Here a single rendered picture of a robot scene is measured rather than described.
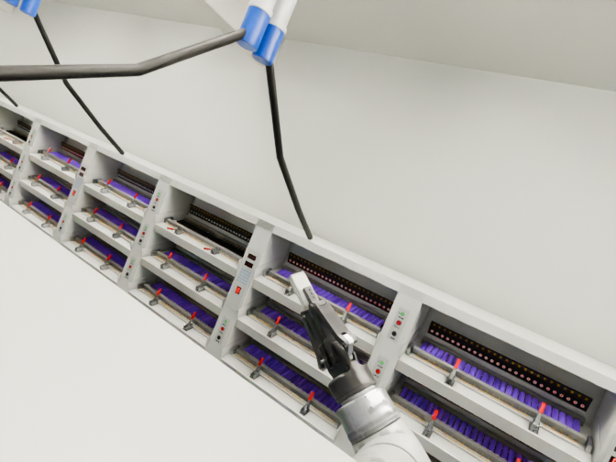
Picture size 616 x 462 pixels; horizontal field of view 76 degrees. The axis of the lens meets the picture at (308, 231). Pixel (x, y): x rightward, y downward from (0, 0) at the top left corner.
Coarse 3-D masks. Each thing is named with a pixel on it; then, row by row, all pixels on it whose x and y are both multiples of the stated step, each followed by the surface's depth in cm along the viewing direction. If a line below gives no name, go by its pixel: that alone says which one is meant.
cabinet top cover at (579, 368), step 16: (272, 224) 175; (304, 240) 165; (336, 256) 158; (368, 272) 151; (384, 272) 161; (416, 288) 149; (432, 304) 139; (448, 304) 136; (464, 320) 133; (480, 320) 131; (496, 336) 128; (512, 336) 126; (528, 336) 139; (528, 352) 123; (544, 352) 121; (560, 352) 129; (576, 368) 117; (592, 368) 118; (608, 384) 113
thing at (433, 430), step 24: (408, 384) 153; (408, 408) 143; (432, 408) 145; (456, 408) 145; (432, 432) 136; (456, 432) 135; (480, 432) 138; (504, 432) 137; (456, 456) 129; (480, 456) 130; (504, 456) 130; (528, 456) 132
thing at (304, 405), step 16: (224, 352) 176; (240, 352) 179; (256, 352) 181; (272, 352) 183; (240, 368) 172; (256, 368) 169; (272, 368) 173; (288, 368) 176; (256, 384) 166; (272, 384) 167; (288, 384) 166; (304, 384) 168; (320, 384) 169; (288, 400) 161; (304, 400) 161; (320, 400) 162; (304, 416) 155; (320, 416) 155; (336, 416) 155; (320, 432) 150; (336, 432) 146
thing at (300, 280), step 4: (300, 272) 75; (292, 276) 74; (296, 276) 74; (300, 276) 74; (304, 276) 75; (292, 280) 74; (296, 280) 74; (300, 280) 74; (304, 280) 74; (308, 280) 74; (296, 284) 73; (300, 284) 73; (304, 284) 74; (308, 284) 74; (296, 288) 73; (300, 288) 73; (300, 292) 72; (300, 296) 72; (304, 296) 72; (316, 296) 73; (304, 300) 72; (304, 304) 71; (308, 304) 71
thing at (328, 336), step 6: (312, 306) 70; (312, 312) 70; (318, 318) 69; (318, 324) 69; (324, 324) 69; (324, 330) 68; (324, 336) 68; (330, 336) 68; (324, 342) 68; (330, 342) 68; (330, 348) 67; (330, 354) 67; (336, 360) 66
